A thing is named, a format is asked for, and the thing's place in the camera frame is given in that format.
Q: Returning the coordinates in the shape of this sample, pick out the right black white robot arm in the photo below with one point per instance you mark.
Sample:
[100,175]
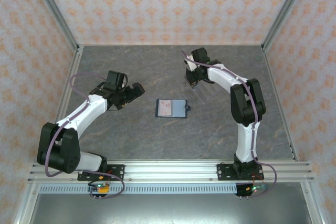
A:
[246,142]

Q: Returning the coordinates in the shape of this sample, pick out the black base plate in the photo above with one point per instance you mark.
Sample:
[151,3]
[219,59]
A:
[223,172]
[118,171]

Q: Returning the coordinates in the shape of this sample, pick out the right controller board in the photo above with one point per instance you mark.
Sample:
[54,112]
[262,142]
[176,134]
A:
[256,188]

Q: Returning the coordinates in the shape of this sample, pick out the white card red print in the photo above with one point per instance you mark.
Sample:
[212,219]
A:
[165,108]

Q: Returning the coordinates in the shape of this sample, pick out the grey metal sheet panel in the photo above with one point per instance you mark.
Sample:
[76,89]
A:
[168,208]

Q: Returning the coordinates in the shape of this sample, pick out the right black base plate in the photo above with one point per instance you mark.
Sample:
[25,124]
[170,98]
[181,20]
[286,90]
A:
[223,172]

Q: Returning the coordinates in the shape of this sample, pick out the left controller board yellow plug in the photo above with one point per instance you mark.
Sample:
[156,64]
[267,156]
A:
[101,187]

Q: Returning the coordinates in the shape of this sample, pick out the aluminium frame profile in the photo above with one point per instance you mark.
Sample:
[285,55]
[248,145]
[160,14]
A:
[23,203]
[312,203]
[270,72]
[52,11]
[286,11]
[74,69]

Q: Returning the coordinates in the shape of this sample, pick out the dark blue card holder wallet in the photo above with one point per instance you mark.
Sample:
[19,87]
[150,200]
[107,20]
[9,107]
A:
[179,108]

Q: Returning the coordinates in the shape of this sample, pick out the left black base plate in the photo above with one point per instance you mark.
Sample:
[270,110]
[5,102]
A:
[118,171]

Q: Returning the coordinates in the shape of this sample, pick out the wide aluminium mounting rail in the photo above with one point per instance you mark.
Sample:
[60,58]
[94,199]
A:
[170,171]

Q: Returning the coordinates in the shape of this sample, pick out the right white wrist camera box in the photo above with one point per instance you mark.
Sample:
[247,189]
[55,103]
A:
[190,64]

